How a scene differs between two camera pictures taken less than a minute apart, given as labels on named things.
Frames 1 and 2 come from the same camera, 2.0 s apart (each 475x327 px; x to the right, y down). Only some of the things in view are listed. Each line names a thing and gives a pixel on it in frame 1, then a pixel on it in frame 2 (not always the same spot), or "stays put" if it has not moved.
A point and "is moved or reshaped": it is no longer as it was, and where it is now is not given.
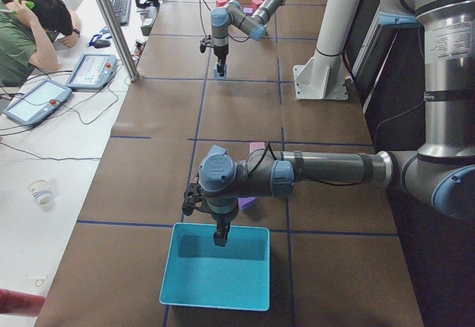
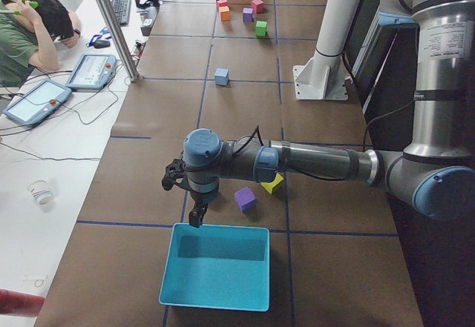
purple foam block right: (248, 11) stays put
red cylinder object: (20, 304) stays put
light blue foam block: (217, 74) is moved or reshaped
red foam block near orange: (221, 1) stays put
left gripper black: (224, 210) → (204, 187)
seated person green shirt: (33, 28) stays put
